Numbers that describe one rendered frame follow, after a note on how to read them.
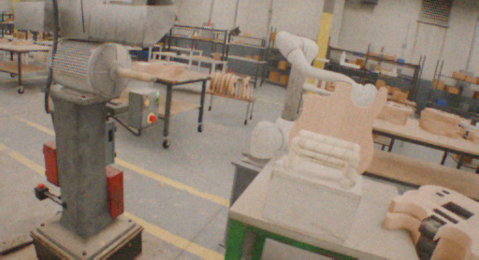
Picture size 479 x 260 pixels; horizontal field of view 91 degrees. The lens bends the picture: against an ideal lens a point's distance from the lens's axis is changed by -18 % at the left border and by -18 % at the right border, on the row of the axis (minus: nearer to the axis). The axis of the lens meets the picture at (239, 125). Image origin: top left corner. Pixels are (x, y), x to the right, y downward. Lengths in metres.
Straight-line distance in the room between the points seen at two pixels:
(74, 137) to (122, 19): 0.67
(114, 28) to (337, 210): 0.98
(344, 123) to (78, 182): 1.32
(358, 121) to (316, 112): 0.17
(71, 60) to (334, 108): 1.15
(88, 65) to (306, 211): 1.03
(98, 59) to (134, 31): 0.28
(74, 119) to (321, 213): 1.16
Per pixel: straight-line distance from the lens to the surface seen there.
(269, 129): 1.76
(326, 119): 1.14
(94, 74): 1.29
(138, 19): 1.06
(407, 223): 1.10
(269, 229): 0.92
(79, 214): 1.73
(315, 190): 0.84
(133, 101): 1.56
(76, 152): 1.54
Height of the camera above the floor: 1.45
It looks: 17 degrees down
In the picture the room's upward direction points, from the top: 9 degrees clockwise
